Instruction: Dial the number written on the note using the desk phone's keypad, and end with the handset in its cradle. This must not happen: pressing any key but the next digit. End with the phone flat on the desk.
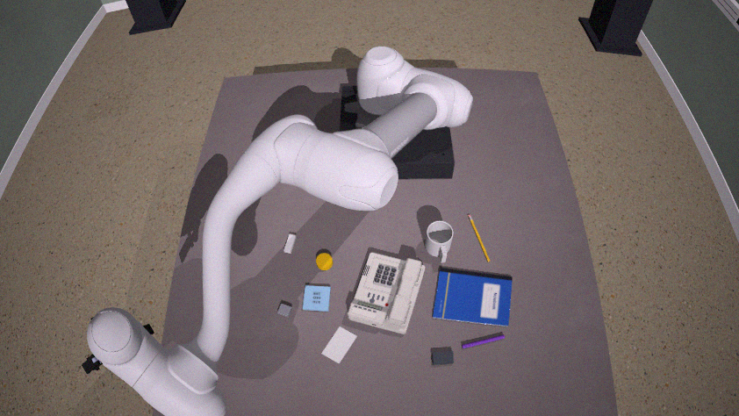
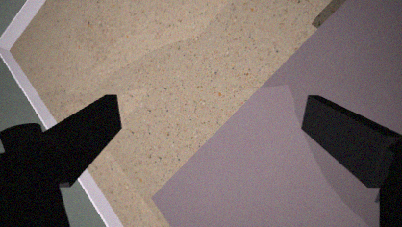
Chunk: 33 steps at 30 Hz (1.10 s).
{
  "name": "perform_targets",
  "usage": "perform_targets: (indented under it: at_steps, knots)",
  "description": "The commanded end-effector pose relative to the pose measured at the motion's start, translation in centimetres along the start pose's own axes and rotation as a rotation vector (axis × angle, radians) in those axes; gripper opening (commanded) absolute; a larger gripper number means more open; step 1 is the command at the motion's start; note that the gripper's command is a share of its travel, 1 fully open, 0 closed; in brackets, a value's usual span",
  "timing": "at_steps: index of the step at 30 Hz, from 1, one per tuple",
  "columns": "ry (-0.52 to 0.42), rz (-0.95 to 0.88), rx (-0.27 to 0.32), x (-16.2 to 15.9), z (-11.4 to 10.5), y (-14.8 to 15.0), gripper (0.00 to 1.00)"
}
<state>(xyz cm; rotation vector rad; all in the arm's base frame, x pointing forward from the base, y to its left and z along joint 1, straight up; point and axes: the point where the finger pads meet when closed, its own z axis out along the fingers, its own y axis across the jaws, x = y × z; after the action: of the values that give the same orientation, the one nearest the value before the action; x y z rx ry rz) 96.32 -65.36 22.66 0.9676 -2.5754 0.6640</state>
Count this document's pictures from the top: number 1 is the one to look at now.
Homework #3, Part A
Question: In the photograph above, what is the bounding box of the white rectangular sheet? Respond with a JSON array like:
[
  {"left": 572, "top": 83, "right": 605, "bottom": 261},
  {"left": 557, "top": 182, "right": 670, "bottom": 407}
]
[{"left": 321, "top": 326, "right": 356, "bottom": 363}]

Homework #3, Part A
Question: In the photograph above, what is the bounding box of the blue notebook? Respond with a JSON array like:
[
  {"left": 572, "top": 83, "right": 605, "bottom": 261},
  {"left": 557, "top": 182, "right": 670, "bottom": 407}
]
[{"left": 433, "top": 268, "right": 513, "bottom": 326}]

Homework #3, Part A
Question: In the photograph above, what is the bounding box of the yellow short cylinder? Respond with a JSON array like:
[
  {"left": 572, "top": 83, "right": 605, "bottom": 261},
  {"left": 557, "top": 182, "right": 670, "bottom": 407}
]
[{"left": 316, "top": 253, "right": 333, "bottom": 270}]

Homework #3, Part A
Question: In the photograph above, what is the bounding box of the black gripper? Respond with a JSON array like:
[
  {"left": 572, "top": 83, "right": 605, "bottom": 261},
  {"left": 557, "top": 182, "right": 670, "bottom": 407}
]
[{"left": 82, "top": 324, "right": 154, "bottom": 374}]

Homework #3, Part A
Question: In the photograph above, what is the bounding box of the light blue sticky note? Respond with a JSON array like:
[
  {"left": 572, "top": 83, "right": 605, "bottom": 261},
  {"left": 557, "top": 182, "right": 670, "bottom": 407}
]
[{"left": 303, "top": 285, "right": 331, "bottom": 312}]

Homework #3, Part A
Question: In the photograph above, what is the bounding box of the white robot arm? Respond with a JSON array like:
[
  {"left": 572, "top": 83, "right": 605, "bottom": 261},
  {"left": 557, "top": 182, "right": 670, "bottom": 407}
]
[{"left": 87, "top": 47, "right": 473, "bottom": 416}]

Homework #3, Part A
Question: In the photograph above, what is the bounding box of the white mug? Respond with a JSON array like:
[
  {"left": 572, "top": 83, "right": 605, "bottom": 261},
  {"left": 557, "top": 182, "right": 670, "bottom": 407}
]
[{"left": 425, "top": 220, "right": 454, "bottom": 262}]

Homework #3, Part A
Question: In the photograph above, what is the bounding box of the white telephone handset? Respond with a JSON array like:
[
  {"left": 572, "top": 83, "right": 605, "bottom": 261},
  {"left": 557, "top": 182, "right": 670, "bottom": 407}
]
[{"left": 389, "top": 258, "right": 421, "bottom": 325}]

